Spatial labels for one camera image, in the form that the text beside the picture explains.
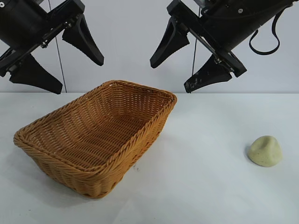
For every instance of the woven wicker basket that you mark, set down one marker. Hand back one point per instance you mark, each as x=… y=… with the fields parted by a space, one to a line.
x=93 y=140

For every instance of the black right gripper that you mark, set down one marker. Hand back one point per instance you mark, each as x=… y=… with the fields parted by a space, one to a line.
x=222 y=28

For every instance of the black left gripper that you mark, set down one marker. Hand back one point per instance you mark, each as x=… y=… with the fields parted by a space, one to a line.
x=23 y=23

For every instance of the pale yellow egg yolk pastry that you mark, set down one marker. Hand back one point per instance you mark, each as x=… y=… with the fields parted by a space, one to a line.
x=264 y=152

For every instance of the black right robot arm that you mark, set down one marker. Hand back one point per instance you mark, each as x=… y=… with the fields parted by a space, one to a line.
x=275 y=7

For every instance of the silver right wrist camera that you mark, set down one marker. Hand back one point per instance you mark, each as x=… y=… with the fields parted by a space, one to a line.
x=202 y=2

